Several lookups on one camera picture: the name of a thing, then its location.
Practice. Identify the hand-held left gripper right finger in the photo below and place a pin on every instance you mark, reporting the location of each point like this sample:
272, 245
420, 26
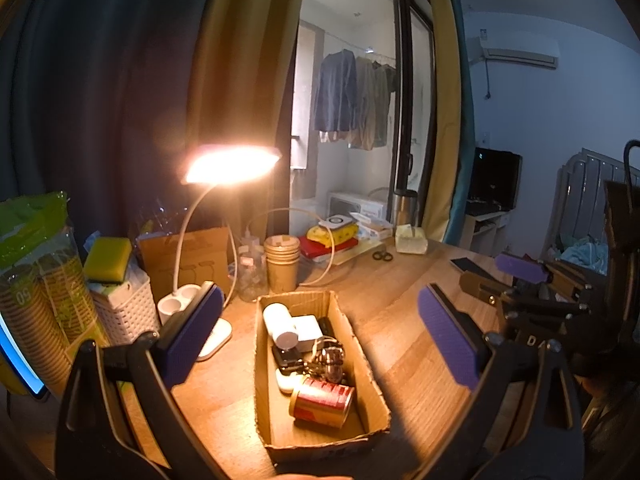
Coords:
447, 340

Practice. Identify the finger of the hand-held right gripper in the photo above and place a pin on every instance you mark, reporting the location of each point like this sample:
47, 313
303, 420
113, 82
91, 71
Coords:
482, 287
520, 266

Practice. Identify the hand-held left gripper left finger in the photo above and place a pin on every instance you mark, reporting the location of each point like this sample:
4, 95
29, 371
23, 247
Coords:
197, 332

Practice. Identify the white cylinder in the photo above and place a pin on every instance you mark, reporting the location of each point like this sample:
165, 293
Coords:
277, 322

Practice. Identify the cardboard box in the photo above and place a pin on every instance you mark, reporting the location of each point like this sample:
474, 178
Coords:
370, 400

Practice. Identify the white earbuds case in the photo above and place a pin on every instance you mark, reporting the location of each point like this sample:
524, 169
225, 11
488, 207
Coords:
286, 382

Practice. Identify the white charger adapter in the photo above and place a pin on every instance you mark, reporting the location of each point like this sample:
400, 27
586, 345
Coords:
307, 332

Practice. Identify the brown leather watch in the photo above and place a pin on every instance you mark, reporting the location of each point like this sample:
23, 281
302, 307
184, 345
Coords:
327, 362

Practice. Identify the red gold can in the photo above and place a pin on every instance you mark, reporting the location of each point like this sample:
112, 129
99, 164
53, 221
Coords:
322, 402

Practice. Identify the person's right forearm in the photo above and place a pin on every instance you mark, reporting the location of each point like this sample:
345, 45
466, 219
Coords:
615, 420

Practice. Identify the person's left hand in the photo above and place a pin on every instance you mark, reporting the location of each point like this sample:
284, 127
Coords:
297, 477

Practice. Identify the white desk lamp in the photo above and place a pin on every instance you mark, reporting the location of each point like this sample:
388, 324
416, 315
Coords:
215, 335

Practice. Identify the black smartphone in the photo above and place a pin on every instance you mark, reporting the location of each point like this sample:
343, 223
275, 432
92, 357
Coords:
470, 265

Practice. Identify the white television stand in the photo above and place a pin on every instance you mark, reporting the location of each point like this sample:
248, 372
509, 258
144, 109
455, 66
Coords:
482, 230

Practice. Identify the light blue cloth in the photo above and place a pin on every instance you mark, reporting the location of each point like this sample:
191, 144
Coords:
585, 255

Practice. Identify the white woven plastic basket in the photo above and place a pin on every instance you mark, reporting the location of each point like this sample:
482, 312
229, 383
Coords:
127, 310

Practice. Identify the cardboard lamp packaging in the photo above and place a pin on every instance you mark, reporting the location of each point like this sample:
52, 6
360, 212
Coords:
200, 255

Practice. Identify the clear glass jar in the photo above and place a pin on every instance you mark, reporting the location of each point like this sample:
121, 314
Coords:
252, 277

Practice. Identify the pale yellow tissue pack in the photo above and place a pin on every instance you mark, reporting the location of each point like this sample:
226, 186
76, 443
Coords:
411, 240

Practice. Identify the black television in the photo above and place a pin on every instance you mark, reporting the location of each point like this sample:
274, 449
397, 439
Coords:
495, 180

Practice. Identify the black scissors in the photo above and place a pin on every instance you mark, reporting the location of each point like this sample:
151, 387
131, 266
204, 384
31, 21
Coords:
383, 256

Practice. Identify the stack of brown paper cups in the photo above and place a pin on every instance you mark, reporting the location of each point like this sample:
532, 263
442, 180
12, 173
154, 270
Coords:
282, 267

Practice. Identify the steel thermos flask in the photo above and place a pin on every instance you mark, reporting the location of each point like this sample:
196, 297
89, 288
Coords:
404, 207

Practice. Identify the yellow green sponge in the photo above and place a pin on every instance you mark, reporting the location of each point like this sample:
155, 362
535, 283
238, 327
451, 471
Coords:
107, 259

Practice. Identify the teal curtain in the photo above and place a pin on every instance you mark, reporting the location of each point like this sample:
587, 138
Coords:
466, 160

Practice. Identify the flat white box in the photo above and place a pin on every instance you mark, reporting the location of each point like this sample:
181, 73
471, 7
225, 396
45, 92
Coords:
375, 227

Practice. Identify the white microwave oven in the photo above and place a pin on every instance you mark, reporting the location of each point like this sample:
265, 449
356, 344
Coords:
357, 206

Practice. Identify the small white device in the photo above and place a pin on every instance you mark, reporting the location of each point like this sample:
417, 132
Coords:
335, 221

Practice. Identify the paper cups pack green wrap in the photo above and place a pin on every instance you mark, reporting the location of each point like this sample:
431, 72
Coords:
35, 285

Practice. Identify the yellow curtain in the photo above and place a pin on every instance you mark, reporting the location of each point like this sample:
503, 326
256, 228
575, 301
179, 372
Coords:
445, 110

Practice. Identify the glowing computer monitor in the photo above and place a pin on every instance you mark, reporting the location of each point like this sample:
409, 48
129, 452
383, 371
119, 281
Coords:
17, 360

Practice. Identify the hanging beige clothes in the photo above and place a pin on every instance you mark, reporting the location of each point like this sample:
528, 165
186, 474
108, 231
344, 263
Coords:
375, 105

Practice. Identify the white air conditioner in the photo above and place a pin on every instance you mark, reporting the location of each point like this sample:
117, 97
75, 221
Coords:
520, 52

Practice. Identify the hanging blue shirt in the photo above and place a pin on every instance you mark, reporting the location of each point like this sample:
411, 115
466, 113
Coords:
335, 90

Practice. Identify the dark blue curtain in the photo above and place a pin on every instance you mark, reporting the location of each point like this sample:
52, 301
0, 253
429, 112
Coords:
90, 85

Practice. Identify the brown curtain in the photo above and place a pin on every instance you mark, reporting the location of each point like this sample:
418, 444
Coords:
245, 60

